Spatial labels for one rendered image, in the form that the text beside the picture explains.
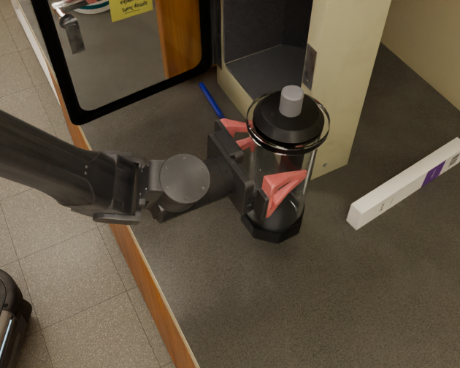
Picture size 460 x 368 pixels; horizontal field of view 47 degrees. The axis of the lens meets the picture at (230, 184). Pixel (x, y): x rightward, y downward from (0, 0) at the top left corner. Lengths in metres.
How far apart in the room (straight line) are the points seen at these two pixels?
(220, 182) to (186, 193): 0.10
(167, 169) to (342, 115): 0.39
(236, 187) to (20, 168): 0.28
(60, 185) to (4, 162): 0.08
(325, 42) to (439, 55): 0.51
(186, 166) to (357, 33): 0.33
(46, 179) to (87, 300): 1.42
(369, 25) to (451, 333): 0.47
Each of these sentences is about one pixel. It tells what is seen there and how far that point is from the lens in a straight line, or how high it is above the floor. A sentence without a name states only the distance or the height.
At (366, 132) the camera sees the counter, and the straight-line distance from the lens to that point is 1.08.
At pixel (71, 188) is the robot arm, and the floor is 1.26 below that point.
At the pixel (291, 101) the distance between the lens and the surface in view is 0.65.
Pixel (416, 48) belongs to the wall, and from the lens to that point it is 1.27.
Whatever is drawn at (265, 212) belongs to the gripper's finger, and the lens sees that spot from 0.69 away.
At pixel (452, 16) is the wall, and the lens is 1.18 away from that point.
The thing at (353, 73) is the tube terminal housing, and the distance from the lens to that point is 0.83.
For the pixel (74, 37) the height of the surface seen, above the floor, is 1.18.
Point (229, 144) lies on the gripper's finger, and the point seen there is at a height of 1.18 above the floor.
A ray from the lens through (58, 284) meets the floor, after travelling 2.00.
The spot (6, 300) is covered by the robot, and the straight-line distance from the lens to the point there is 1.74.
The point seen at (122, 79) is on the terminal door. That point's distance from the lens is 1.00.
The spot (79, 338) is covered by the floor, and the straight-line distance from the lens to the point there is 1.89.
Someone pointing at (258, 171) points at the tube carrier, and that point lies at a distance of 0.72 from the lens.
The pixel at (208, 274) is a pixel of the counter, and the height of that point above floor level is 0.94.
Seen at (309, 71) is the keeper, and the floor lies 1.19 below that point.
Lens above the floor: 1.69
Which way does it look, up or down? 52 degrees down
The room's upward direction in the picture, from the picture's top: straight up
